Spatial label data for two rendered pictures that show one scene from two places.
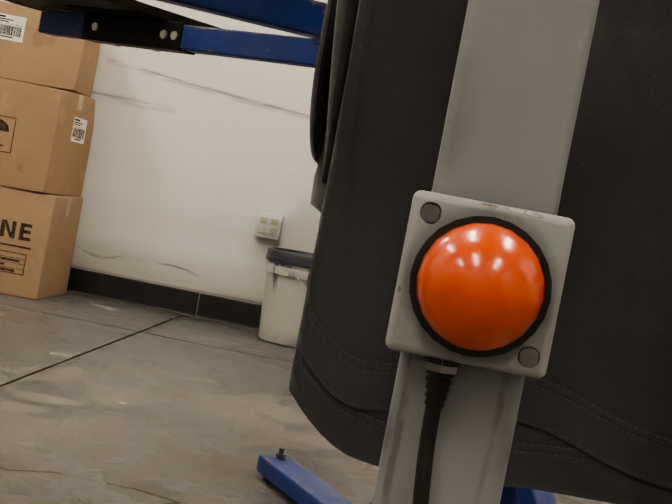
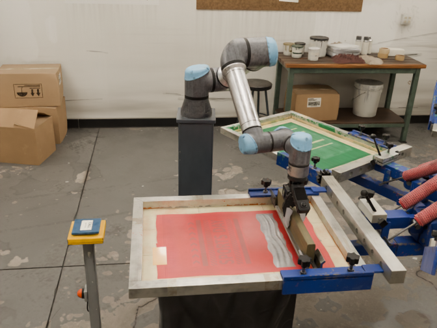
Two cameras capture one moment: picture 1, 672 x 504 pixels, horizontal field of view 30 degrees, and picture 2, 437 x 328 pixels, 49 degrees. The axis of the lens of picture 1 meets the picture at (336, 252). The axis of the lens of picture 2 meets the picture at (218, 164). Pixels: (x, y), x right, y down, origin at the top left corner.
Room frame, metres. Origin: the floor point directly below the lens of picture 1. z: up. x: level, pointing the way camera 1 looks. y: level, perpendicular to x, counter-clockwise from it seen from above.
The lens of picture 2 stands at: (0.53, -1.67, 1.96)
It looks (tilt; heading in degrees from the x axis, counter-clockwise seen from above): 25 degrees down; 77
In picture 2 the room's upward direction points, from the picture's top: 2 degrees clockwise
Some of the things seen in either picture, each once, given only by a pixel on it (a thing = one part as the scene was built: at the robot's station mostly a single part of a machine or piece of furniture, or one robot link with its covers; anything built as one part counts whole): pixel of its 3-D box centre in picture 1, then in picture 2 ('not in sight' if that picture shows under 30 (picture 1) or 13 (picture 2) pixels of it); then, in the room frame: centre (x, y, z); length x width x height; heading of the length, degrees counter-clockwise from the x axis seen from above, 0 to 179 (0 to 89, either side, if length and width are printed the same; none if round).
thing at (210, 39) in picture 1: (247, 41); not in sight; (2.40, 0.24, 0.91); 1.34 x 0.40 x 0.08; 55
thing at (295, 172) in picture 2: not in sight; (297, 169); (1.17, -0.21, 1.23); 0.08 x 0.08 x 0.05
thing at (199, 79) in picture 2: not in sight; (198, 79); (0.94, 0.52, 1.37); 0.13 x 0.12 x 0.14; 8
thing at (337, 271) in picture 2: not in sight; (326, 278); (1.18, -0.51, 0.97); 0.30 x 0.05 x 0.07; 175
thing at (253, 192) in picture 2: not in sight; (283, 196); (1.23, 0.04, 0.97); 0.30 x 0.05 x 0.07; 175
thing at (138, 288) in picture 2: not in sight; (238, 235); (0.96, -0.22, 0.97); 0.79 x 0.58 x 0.04; 175
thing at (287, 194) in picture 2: not in sight; (295, 188); (1.17, -0.21, 1.15); 0.09 x 0.08 x 0.12; 85
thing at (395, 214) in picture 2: not in sight; (384, 219); (1.52, -0.27, 1.02); 0.17 x 0.06 x 0.05; 175
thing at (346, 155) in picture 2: not in sight; (327, 135); (1.63, 0.51, 1.05); 1.08 x 0.61 x 0.23; 115
